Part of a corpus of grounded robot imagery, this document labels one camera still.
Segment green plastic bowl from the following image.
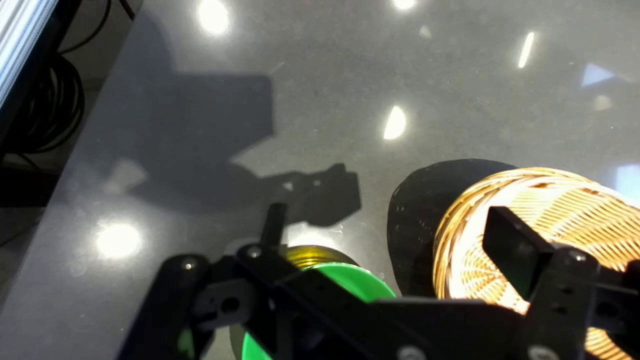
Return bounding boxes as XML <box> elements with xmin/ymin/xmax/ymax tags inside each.
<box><xmin>237</xmin><ymin>243</ymin><xmax>396</xmax><ymax>360</ymax></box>

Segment woven wicker basket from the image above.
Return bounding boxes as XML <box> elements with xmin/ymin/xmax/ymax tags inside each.
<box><xmin>431</xmin><ymin>167</ymin><xmax>640</xmax><ymax>360</ymax></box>

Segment black coiled cables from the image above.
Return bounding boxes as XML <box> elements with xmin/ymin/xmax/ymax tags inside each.
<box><xmin>0</xmin><ymin>0</ymin><xmax>138</xmax><ymax>155</ymax></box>

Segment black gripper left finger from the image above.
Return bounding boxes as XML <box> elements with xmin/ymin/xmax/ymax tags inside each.
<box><xmin>117</xmin><ymin>204</ymin><xmax>428</xmax><ymax>360</ymax></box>

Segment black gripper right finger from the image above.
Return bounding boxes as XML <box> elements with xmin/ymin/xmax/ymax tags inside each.
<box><xmin>482</xmin><ymin>205</ymin><xmax>640</xmax><ymax>360</ymax></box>

